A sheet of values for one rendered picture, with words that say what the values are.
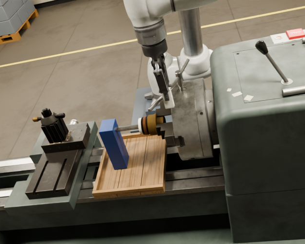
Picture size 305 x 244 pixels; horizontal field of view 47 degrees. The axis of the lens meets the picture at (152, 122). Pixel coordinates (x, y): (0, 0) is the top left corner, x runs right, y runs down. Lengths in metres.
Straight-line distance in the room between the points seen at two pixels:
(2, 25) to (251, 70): 5.38
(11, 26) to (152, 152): 4.95
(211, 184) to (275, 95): 0.46
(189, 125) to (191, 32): 0.62
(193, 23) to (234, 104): 0.66
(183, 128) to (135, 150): 0.44
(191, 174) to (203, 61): 0.66
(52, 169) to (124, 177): 0.32
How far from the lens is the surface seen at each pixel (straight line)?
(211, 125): 1.31
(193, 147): 1.30
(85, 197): 1.57
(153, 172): 1.52
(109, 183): 1.54
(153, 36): 1.02
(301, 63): 1.35
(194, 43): 1.81
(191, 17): 1.69
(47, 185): 1.55
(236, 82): 1.27
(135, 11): 0.99
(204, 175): 1.50
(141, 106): 2.15
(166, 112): 1.41
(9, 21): 6.27
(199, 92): 1.29
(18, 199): 1.64
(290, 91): 1.18
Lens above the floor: 1.95
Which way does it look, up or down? 37 degrees down
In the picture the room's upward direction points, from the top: 16 degrees counter-clockwise
